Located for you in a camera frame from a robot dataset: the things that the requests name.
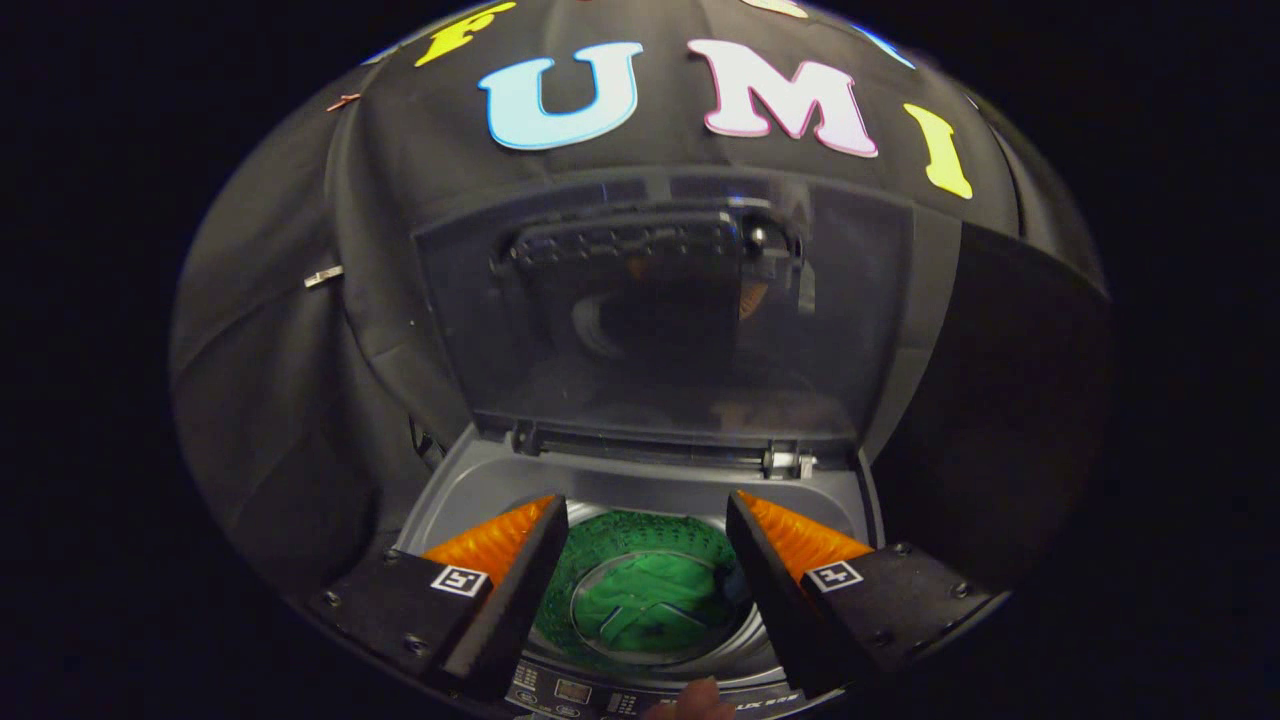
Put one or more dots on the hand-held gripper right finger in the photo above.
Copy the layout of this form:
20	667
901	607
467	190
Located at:
770	590

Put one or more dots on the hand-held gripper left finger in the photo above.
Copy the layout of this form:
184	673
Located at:
510	600

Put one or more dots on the green shirt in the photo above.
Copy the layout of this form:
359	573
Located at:
650	605

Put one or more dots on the dark washing machine lid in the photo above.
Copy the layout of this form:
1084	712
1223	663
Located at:
660	340

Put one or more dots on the black backdrop cloth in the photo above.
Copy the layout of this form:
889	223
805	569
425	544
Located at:
280	380

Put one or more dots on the white clip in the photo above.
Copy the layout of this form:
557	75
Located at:
323	276

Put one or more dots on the red clip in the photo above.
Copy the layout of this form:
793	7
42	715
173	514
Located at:
343	101

